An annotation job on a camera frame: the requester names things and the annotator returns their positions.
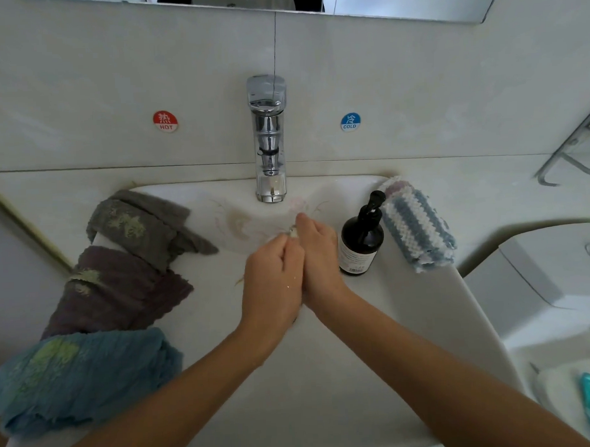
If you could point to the white toilet lid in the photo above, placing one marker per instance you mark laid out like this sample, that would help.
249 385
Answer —
562 395

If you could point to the chrome faucet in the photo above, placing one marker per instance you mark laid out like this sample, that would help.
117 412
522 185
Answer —
269 135

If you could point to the wall mirror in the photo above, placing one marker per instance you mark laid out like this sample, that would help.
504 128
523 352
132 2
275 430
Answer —
393 0

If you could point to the brown cloth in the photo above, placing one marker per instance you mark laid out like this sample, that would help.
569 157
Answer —
114 295

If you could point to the person's left hand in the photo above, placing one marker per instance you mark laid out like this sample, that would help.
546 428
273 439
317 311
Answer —
270 289

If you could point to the blue stained cloth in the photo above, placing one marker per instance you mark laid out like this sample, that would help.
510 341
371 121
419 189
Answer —
83 378

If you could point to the black pump soap bottle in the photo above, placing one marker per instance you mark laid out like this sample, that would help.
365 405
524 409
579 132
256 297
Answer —
360 243

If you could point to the red round sticker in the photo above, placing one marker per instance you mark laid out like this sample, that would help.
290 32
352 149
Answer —
165 120

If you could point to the metal wall shelf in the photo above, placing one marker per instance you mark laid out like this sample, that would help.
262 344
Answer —
563 158

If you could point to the person's right hand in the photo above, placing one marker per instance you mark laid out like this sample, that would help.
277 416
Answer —
321 268

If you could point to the person's left forearm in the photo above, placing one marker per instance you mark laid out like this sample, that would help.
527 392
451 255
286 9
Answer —
157 409

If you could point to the white toilet tank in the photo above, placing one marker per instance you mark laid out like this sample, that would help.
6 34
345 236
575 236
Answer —
543 285

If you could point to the pink white striped cloth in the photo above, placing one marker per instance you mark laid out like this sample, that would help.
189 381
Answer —
388 186

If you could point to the person's right forearm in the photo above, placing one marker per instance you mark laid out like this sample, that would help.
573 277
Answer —
455 379

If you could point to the blue round sticker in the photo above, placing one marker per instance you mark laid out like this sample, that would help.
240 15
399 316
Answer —
350 121

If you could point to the white ceramic sink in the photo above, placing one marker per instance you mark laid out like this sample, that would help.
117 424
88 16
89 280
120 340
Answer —
311 394

